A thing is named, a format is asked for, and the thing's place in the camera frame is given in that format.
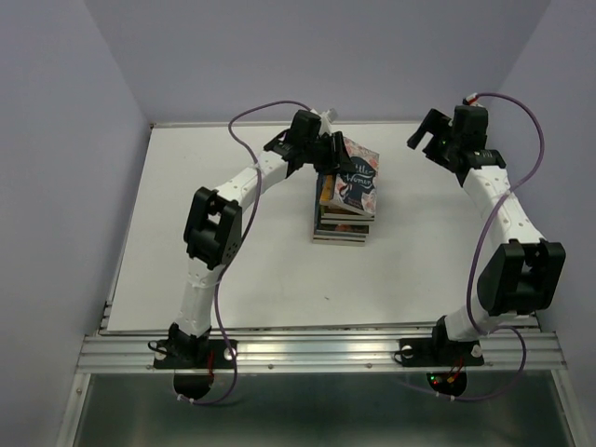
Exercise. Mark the orange Huckleberry Finn book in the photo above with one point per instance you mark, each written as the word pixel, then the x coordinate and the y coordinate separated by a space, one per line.
pixel 327 190

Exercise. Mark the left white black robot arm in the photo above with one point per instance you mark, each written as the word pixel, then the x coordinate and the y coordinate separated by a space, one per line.
pixel 215 226

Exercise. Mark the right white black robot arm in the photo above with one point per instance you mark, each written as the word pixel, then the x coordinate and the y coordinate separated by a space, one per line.
pixel 521 275

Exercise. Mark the white table board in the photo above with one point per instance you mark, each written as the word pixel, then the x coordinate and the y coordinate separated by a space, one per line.
pixel 413 267

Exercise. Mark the Tale of Two Cities book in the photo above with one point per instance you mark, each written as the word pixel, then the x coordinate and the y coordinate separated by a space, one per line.
pixel 344 228

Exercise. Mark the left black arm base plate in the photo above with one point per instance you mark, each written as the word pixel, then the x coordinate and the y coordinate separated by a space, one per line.
pixel 215 355

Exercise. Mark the floral cover white book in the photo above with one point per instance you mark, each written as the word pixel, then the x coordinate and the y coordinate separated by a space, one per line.
pixel 357 191

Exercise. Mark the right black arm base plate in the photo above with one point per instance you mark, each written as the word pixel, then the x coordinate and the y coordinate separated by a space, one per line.
pixel 426 353

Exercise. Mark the aluminium front rail frame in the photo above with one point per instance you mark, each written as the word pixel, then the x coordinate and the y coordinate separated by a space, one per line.
pixel 325 386

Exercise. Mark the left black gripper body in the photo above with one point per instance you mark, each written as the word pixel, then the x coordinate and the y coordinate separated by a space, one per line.
pixel 318 153

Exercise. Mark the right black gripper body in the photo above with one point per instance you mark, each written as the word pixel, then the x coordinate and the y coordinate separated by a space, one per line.
pixel 454 143

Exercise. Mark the dark red orange book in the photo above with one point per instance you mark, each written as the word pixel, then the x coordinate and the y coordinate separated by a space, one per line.
pixel 317 198

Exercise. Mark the Three Days to See book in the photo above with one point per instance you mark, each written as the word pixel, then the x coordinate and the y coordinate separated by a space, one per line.
pixel 340 234

